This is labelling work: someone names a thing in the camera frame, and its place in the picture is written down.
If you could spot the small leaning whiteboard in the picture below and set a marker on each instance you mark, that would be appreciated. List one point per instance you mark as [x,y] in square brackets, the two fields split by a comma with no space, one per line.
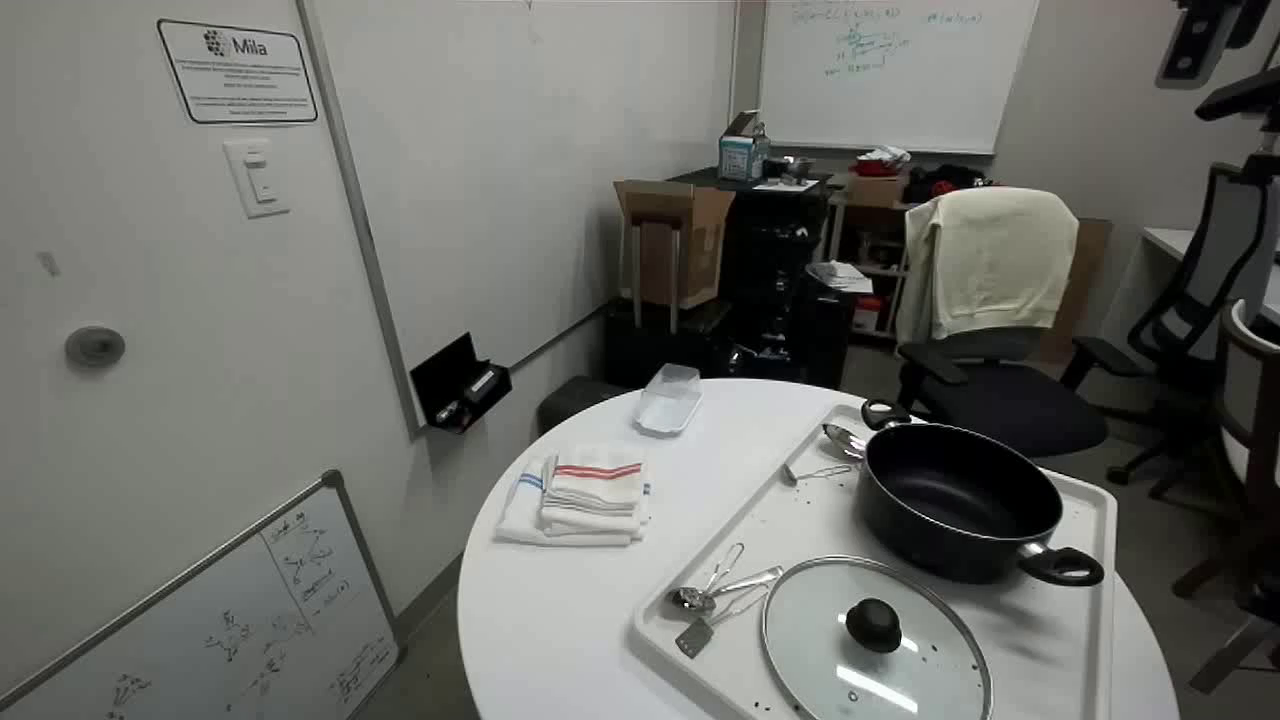
[242,624]

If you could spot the large silver serving spoon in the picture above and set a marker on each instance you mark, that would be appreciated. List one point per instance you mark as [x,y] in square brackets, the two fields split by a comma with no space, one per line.
[841,440]

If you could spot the clear plastic lidded container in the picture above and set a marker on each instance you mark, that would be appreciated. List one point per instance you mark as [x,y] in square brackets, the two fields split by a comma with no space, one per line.
[666,402]

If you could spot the white paper stack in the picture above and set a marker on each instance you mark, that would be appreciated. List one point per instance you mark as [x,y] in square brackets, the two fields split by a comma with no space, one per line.
[841,279]

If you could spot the folded white red-striped towel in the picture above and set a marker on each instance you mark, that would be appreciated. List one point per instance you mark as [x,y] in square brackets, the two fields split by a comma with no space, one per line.
[587,500]

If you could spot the glass lid with black knob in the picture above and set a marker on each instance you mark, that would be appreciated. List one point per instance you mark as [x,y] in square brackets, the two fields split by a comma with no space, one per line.
[826,640]

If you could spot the silver measuring spoon set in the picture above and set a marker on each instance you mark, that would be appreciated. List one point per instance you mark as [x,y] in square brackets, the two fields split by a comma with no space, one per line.
[705,598]

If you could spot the black marker holder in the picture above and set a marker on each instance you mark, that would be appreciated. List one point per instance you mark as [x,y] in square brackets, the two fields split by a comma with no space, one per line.
[454,383]

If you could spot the black bag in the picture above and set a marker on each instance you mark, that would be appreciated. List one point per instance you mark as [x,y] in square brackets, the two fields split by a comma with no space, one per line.
[945,180]

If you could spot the whiteboard with green writing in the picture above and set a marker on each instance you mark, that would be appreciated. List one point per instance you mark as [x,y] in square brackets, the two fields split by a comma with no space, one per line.
[894,80]

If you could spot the wooden shelf unit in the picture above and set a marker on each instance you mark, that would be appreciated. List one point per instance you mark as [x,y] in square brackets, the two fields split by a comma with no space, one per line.
[874,233]

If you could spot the red item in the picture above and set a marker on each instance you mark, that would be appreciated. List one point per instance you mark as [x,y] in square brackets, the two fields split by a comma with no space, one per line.
[882,161]

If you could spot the blue tissue box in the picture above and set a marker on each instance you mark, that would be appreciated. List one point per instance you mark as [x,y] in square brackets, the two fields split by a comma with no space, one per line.
[743,155]

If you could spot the white printed wall sign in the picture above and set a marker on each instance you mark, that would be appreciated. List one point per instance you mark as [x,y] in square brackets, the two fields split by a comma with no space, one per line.
[242,73]

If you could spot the large wall whiteboard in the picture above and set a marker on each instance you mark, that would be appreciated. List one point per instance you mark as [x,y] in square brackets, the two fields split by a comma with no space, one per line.
[504,173]

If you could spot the white plastic tray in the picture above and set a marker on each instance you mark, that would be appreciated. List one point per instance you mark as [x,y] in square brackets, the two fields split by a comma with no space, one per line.
[1043,655]

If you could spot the tall black cabinet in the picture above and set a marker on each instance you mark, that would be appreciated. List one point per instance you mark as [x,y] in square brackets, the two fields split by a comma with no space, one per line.
[772,267]

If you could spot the brown cardboard box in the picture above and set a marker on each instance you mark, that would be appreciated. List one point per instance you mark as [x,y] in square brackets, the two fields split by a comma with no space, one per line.
[672,240]

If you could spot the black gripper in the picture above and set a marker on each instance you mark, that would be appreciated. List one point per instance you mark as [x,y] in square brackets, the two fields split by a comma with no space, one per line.
[1200,41]

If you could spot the cream cloth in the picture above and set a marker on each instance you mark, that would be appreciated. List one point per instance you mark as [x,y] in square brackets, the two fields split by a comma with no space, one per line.
[995,262]

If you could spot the grey round wall stopper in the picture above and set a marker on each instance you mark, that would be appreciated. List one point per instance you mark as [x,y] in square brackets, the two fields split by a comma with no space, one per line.
[92,347]

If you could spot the white light switch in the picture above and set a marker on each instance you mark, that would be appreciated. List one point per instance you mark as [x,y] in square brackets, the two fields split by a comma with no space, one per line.
[258,180]

